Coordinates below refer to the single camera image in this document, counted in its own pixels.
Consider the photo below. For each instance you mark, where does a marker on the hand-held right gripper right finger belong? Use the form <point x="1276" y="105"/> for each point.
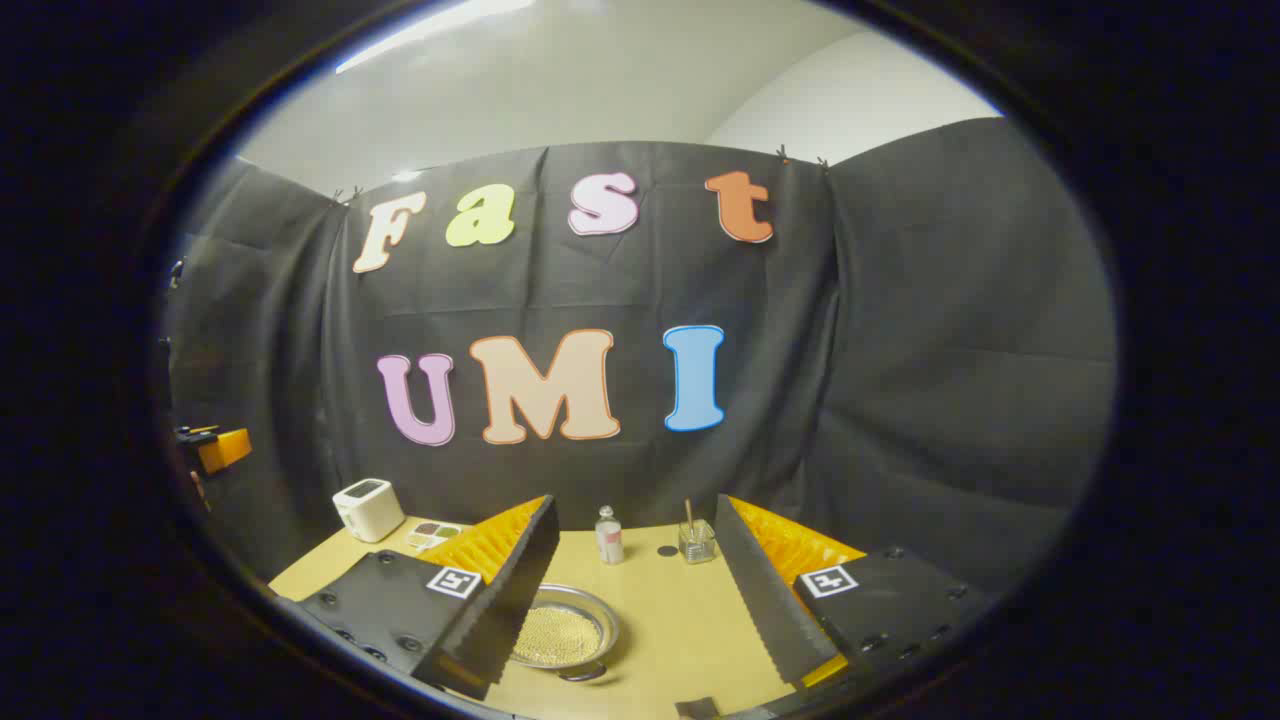
<point x="765" y="600"/>

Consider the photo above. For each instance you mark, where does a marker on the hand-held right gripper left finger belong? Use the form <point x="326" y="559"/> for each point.
<point x="505" y="610"/>

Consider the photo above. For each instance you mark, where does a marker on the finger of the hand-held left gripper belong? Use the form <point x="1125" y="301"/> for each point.
<point x="225" y="450"/>

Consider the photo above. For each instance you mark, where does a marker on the steel pot with beans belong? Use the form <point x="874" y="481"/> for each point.
<point x="560" y="635"/>

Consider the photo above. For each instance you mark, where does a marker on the clear ribbed container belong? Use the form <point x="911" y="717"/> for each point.
<point x="698" y="545"/>

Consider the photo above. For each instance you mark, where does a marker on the white divided bean dish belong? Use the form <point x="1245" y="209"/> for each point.
<point x="432" y="535"/>

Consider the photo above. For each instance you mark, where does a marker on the wooden stick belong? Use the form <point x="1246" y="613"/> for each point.
<point x="688" y="512"/>

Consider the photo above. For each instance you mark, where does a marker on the small red label bottle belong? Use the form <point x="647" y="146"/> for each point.
<point x="609" y="540"/>

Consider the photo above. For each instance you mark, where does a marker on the white toaster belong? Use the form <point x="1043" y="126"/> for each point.
<point x="368" y="508"/>

